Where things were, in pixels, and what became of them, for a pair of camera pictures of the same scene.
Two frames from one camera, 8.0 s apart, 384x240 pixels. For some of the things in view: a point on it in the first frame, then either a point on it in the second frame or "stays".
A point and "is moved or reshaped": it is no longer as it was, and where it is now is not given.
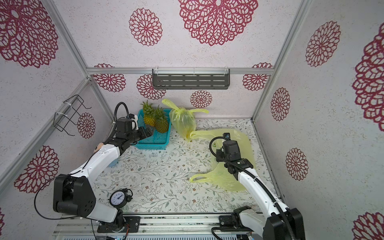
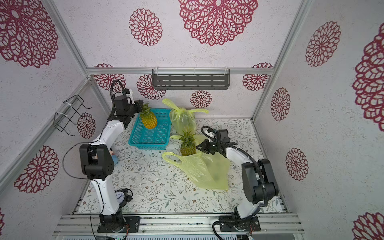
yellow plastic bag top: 184,120 stays
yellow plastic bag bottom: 219,178 is moved or reshaped
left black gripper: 144,134 to 139,103
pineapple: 161,120 to 188,146
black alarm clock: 119,198 stays
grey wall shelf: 191,78 stays
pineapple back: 149,113 stays
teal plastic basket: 157,141 stays
